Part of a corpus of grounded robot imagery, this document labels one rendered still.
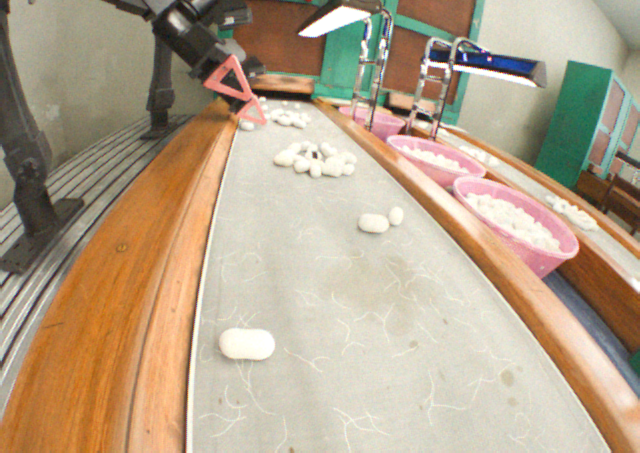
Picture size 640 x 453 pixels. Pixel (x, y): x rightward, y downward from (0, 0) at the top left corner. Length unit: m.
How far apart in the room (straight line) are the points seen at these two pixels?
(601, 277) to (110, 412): 0.66
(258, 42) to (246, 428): 1.27
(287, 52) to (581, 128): 2.73
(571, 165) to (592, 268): 2.52
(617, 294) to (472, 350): 0.41
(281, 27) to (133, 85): 1.45
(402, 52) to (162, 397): 1.47
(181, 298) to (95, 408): 0.10
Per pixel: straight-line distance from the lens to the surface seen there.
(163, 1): 0.45
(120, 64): 2.46
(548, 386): 0.29
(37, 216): 0.50
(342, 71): 1.34
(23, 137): 0.46
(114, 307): 0.21
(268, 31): 1.29
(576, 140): 3.12
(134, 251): 0.25
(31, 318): 0.40
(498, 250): 0.35
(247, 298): 0.22
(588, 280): 0.62
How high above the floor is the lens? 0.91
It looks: 31 degrees down
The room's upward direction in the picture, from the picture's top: 10 degrees clockwise
